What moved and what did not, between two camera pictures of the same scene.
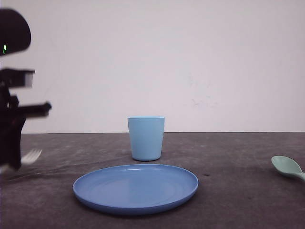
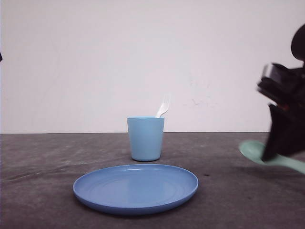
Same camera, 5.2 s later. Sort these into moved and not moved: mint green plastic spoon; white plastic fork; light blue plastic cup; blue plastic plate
Moved: mint green plastic spoon; white plastic fork
Not moved: light blue plastic cup; blue plastic plate
